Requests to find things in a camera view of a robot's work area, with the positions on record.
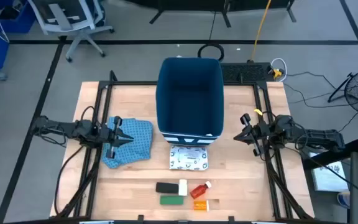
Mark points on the black metal table frame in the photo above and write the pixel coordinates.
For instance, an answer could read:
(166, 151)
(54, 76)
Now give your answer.
(129, 83)

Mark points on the black rectangular box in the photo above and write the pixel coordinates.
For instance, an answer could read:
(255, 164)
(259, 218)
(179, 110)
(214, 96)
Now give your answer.
(167, 187)

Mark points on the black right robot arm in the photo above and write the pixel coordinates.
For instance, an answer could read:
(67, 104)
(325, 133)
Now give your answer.
(309, 135)

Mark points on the small white box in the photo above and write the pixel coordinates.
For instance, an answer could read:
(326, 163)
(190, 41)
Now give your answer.
(183, 187)

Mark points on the white printed foil pouch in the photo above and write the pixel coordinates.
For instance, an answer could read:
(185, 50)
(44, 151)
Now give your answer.
(188, 158)

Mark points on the black perforated floor mat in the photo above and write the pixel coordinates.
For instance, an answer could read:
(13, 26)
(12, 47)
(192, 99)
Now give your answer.
(244, 72)

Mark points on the dark blue fabric bin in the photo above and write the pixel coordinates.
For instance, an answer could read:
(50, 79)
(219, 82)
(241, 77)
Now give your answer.
(190, 99)

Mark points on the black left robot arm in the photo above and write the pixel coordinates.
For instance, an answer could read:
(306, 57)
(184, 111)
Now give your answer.
(61, 127)

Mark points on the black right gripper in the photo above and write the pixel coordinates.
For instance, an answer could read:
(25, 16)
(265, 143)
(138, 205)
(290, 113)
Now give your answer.
(259, 133)

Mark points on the green rectangular box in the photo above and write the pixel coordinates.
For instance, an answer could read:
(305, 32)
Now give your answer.
(171, 200)

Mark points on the blue patterned folded cloth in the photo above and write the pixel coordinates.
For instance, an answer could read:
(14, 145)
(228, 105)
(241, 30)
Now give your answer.
(137, 151)

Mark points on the red bottle with white cap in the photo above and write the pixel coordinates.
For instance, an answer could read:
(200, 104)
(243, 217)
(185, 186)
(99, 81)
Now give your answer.
(198, 191)

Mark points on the yellow tag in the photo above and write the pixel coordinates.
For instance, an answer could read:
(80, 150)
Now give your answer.
(258, 111)

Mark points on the yellow plug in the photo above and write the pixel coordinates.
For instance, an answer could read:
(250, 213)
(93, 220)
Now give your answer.
(277, 73)

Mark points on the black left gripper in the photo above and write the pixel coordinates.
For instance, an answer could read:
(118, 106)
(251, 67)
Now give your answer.
(109, 135)

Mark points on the grey office chair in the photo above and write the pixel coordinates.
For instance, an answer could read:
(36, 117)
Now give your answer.
(73, 15)

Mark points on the orange small packet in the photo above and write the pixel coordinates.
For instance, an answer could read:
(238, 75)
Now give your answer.
(200, 205)

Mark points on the black floor fan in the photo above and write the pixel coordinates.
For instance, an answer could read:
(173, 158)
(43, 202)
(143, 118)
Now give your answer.
(356, 88)

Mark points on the white paper sheet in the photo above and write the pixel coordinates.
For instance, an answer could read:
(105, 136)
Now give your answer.
(328, 177)

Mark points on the black table stand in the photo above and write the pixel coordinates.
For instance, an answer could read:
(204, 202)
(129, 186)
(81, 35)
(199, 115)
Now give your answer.
(222, 4)

